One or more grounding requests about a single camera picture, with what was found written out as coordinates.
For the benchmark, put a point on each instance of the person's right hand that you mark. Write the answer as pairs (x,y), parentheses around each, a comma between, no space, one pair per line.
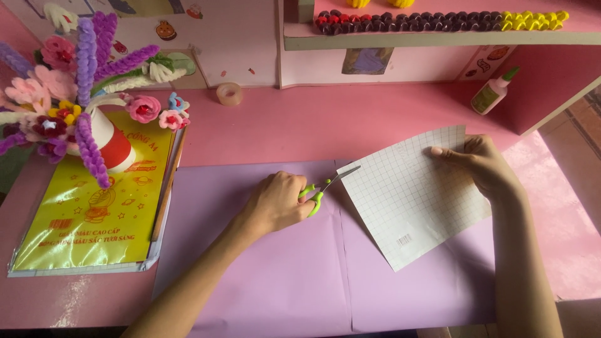
(488,164)

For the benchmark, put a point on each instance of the person's left hand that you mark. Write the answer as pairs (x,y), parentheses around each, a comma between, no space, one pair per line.
(272,206)

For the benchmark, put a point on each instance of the person's left fingers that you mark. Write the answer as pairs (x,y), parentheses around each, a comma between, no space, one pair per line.
(295,184)

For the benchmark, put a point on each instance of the white grid paper sheet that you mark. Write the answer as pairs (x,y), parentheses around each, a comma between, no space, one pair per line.
(408,197)

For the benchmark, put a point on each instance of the clear tape roll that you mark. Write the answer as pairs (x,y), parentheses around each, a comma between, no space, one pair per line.
(229,94)

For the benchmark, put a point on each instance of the wooden ruler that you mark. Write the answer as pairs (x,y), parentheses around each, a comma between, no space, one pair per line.
(166,192)

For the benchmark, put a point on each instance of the purple picture sticker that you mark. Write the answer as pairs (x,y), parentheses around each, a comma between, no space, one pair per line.
(367,60)

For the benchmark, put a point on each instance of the white grid notebook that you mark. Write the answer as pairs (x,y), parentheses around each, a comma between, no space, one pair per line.
(157,256)

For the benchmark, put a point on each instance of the red and white paper cup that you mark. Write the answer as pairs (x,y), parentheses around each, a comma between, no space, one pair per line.
(115,145)

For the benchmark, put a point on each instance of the yellow pipe cleaner figure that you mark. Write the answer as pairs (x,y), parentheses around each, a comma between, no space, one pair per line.
(358,3)
(401,3)

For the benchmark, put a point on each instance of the yellow coloured paper packet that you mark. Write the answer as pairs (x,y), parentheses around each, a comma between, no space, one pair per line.
(89,225)

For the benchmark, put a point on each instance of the row of folded paper beads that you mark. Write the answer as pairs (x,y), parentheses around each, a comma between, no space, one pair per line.
(436,22)

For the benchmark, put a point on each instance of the white glue bottle green cap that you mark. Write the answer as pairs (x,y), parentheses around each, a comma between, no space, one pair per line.
(490,94)

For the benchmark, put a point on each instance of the white sticker strip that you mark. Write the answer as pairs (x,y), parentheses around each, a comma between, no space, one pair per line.
(486,62)

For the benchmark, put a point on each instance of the pipe cleaner flower bouquet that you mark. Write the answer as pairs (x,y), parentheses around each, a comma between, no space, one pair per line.
(70,94)

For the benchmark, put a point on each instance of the pink desk shelf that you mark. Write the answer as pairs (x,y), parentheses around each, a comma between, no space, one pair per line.
(540,84)

